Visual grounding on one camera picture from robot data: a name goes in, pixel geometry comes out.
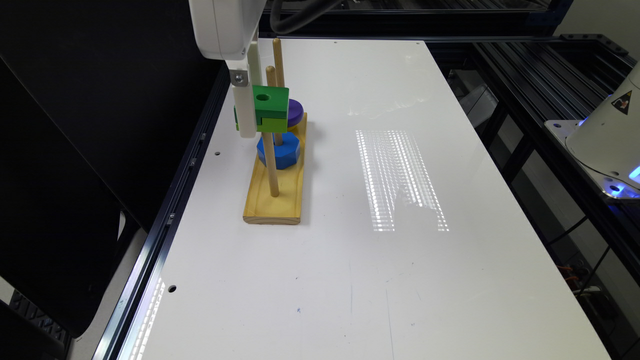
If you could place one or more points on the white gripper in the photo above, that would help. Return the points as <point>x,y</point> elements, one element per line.
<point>223,30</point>

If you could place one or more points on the wooden peg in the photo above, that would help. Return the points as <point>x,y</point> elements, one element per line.
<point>278,61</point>
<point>271,76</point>
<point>270,163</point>

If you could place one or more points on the middle wooden peg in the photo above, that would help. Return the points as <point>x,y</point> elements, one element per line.
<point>271,76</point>

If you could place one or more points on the black monitor panel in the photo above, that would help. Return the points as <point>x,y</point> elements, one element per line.
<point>99,101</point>

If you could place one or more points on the green wooden block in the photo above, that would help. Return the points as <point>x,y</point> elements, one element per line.
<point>271,108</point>

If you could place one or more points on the blue octagon block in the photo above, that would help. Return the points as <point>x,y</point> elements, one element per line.
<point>288,152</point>

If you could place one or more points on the front wooden peg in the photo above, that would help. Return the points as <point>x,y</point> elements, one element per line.
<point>270,163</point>

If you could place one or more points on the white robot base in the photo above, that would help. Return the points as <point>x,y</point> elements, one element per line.
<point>606,143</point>

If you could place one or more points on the back wooden peg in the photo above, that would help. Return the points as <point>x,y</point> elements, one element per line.
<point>278,61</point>

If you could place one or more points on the purple round block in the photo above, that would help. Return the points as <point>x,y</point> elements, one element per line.
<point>295,113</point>

